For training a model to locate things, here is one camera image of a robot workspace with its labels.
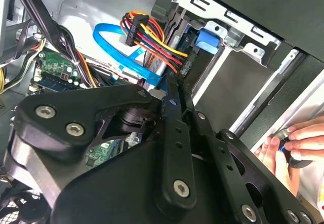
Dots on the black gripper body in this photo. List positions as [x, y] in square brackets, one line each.
[121, 196]

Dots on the person's left hand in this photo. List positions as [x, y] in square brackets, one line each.
[278, 168]

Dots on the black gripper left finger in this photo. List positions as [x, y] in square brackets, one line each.
[76, 102]

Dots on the person's right hand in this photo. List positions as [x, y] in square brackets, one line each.
[311, 137]

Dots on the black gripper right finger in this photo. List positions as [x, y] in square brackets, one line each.
[227, 158]

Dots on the hard disk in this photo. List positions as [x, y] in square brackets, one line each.
[207, 42]

